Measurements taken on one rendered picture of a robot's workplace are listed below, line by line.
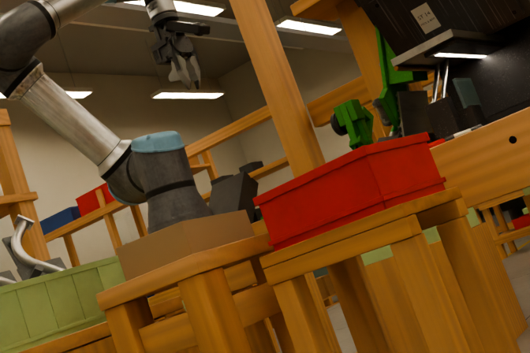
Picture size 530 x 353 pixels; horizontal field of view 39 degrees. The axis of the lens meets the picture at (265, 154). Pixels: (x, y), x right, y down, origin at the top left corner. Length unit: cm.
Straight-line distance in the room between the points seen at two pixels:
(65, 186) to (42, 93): 905
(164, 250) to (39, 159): 919
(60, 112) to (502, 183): 99
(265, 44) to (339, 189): 132
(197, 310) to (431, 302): 46
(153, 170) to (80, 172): 944
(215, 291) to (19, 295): 69
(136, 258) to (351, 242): 50
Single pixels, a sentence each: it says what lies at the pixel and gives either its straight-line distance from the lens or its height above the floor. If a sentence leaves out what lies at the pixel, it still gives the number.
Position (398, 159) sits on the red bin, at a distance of 142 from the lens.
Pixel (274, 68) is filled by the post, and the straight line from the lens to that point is 263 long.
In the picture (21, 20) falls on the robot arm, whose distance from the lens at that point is 172.
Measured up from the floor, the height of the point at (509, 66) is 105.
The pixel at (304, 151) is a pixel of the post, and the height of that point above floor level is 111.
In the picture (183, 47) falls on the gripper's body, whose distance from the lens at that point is 200.
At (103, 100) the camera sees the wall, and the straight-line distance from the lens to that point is 1205.
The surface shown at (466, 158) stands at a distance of 165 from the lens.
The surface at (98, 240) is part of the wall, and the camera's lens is 1090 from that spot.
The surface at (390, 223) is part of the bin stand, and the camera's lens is 134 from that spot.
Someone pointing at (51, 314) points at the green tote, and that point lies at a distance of 208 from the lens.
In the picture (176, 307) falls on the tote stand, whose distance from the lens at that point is 215.
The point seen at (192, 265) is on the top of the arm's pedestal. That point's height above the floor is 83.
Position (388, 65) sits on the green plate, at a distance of 199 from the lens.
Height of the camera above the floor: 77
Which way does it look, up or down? 9 degrees up
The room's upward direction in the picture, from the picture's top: 20 degrees counter-clockwise
